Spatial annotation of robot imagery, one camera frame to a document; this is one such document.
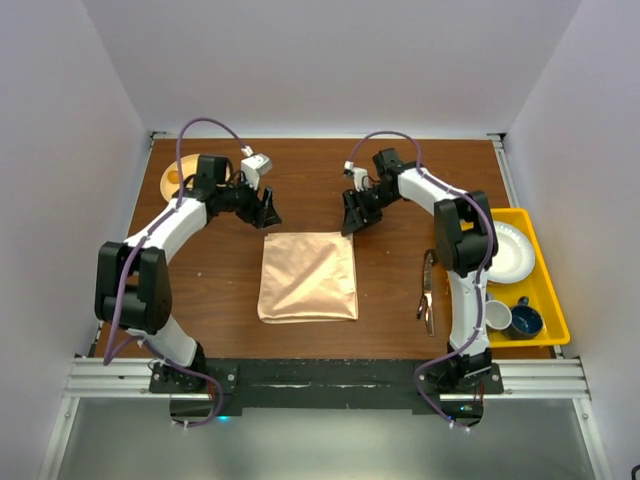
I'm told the aluminium frame rail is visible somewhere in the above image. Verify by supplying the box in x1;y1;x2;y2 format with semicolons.
63;358;590;399

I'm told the beige cloth napkin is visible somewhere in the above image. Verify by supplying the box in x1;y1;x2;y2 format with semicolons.
257;232;359;324

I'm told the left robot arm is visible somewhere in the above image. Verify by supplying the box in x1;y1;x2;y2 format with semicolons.
94;152;281;392

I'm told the yellow plastic bin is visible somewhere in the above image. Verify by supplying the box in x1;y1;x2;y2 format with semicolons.
488;208;571;349

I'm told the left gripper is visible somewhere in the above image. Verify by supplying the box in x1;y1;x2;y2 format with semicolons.
217;171;281;229

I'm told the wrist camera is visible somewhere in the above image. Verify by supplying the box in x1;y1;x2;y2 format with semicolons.
241;154;272;190
343;160;371;192

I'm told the wooden spoon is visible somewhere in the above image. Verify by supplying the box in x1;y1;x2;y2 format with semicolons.
167;170;180;184

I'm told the white paper plate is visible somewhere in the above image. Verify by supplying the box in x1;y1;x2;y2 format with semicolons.
488;221;536;284

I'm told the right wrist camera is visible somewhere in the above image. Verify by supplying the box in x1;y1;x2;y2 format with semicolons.
343;160;371;192

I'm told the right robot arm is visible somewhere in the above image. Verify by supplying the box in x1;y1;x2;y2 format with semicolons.
341;148;498;393

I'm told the round bamboo plate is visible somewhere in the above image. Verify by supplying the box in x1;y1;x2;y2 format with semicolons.
160;154;233;202

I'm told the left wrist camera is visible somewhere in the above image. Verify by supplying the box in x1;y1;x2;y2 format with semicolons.
241;154;272;190

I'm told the white mug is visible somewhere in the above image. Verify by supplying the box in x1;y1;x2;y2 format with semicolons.
485;299;512;331

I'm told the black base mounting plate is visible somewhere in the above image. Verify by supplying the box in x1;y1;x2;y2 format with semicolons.
148;358;504;426

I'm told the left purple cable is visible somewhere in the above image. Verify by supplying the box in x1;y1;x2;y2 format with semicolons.
102;117;251;431

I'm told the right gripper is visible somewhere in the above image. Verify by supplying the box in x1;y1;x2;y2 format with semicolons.
342;185;399;237

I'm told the dark blue mug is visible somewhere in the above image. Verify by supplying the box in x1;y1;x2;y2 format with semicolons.
505;296;544;340

